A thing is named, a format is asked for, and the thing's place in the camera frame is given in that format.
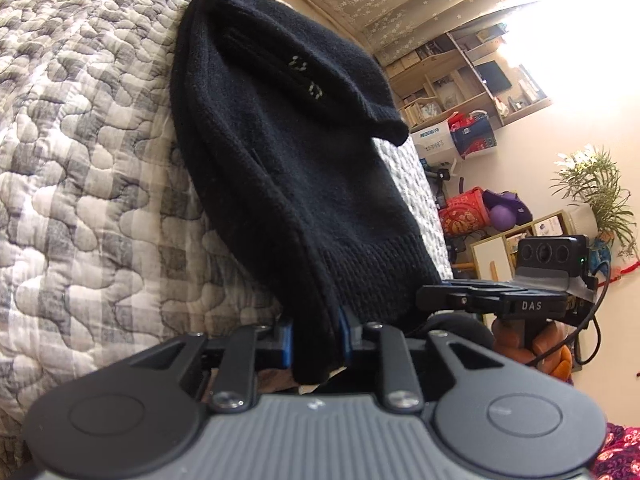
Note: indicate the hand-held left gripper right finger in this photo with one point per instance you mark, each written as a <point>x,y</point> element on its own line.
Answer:
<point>344,335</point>

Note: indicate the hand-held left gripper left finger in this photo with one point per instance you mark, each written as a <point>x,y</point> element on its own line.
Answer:
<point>287,345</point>

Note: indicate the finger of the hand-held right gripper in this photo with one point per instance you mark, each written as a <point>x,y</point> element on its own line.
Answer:
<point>450,300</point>

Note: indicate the black knit sweater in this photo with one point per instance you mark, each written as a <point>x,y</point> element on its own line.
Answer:
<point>280,160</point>

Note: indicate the person's right hand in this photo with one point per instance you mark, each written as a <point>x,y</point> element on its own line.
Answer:
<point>520,340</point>

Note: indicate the white box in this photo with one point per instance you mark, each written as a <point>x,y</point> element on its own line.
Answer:
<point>580,220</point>

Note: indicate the purple bag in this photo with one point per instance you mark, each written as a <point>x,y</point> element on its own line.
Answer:
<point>520,207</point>

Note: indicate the white cabinet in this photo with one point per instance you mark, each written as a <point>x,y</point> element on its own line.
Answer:
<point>492,255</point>

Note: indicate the purple ball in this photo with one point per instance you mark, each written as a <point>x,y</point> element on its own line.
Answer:
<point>501,217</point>

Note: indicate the green potted plant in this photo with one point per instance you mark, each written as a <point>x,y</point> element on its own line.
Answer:
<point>595,185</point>

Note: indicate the red gold-print bag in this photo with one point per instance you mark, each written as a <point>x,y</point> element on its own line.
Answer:
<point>465,215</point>

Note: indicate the red shopping bag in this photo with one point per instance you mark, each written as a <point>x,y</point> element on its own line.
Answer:
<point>475,140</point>

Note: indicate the white shopping bag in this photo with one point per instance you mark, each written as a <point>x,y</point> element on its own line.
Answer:
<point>435,142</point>

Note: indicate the black laptop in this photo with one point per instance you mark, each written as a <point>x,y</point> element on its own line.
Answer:
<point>492,76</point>

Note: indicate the person's floral clothing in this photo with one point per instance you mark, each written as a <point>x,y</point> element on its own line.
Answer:
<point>620,455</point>

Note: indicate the wooden shelf unit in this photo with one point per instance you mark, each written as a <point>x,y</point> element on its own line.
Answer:
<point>435,57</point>

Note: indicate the grey checked quilted blanket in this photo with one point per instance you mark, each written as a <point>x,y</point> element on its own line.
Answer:
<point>90,160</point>

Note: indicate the grey flower-patterned curtain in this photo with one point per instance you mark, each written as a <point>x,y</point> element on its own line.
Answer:
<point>400,5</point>

